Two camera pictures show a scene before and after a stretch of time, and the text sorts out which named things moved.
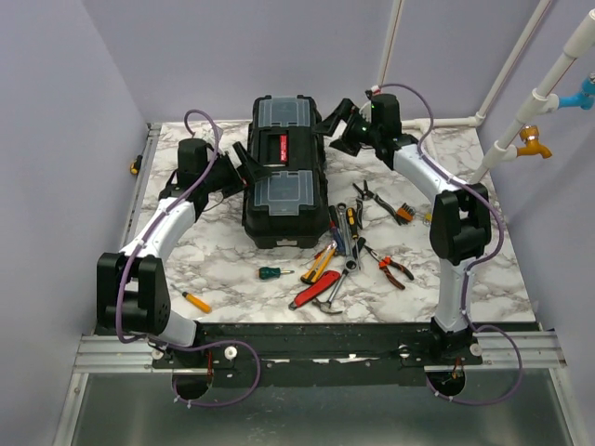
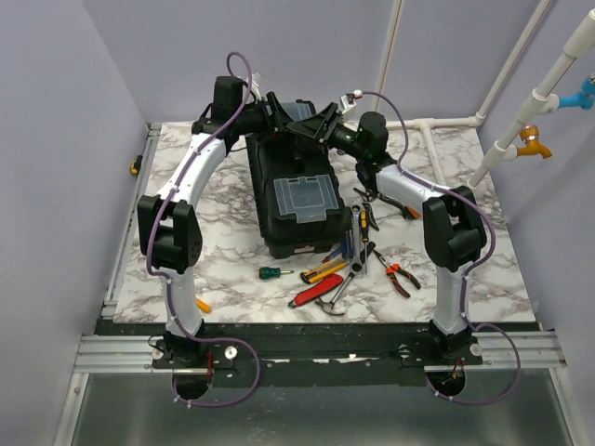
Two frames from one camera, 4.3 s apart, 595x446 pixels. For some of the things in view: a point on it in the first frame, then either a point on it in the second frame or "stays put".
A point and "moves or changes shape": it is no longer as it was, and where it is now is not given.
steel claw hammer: [325, 306] moves or changes shape
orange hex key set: [405, 212] -> [416, 214]
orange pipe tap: [530, 134] stays put
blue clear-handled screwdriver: [336, 232] -> [347, 246]
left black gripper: [250, 171] -> [279, 119]
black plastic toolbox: [289, 209] moves or changes shape
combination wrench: [341, 208] -> [356, 233]
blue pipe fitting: [584, 99] stays put
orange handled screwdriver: [197, 302] stays put
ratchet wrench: [350, 264] -> [357, 267]
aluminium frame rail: [543, 356] stays put
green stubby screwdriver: [271, 272] stays put
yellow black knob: [136, 164] stays put
